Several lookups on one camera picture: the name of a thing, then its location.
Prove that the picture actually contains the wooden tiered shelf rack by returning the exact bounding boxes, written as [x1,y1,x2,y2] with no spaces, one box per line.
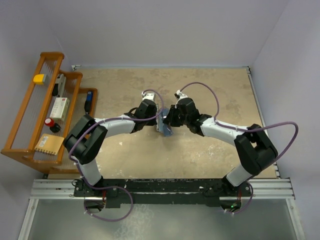
[1,52,98,174]

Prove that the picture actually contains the white red box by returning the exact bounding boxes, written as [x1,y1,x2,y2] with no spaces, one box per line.
[49,97,70,122]

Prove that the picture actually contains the yellow grey eraser block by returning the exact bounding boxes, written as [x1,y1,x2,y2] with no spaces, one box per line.
[33,73,50,86]

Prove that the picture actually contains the blue black utility knife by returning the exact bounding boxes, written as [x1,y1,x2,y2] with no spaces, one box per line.
[84,91,94,115]

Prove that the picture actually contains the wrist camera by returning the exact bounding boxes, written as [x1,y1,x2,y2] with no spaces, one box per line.
[174,89,188,101]
[141,92,156,103]

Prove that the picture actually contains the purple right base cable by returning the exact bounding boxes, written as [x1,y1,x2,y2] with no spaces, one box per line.
[223,181,255,217]

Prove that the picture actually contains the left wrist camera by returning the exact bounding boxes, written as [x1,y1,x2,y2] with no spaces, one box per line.
[141,92,156,103]

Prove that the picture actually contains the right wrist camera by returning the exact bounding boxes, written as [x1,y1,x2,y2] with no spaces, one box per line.
[174,89,188,101]

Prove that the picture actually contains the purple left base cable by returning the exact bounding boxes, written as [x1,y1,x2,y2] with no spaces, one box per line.
[83,186,135,222]

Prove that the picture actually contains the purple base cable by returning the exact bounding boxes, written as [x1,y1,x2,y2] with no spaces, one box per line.
[223,181,255,217]
[83,186,135,222]

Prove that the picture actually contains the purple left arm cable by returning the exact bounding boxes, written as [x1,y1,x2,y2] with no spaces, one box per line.
[67,89,165,193]

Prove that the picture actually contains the grey black stapler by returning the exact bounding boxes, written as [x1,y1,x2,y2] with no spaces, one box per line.
[51,73,66,98]

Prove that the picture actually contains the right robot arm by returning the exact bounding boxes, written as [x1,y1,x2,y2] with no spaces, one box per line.
[162,97,278,196]

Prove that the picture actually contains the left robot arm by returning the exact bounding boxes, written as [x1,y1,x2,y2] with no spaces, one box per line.
[63,98,157,196]

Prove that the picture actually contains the white printed glasses case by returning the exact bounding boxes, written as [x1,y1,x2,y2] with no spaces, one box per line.
[155,113,165,135]

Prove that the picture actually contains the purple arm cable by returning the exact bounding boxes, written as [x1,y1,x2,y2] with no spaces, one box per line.
[177,82,300,166]
[67,89,165,193]

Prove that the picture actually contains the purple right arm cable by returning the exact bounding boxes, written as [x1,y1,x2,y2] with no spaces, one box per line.
[177,82,300,166]

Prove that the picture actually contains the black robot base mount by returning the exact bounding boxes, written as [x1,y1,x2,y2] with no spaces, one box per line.
[71,178,253,211]

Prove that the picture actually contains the blue sunglasses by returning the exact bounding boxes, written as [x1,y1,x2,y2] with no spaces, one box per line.
[164,124,173,137]

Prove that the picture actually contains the blue cleaning cloth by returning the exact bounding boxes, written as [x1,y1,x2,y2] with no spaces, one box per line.
[158,108,169,129]

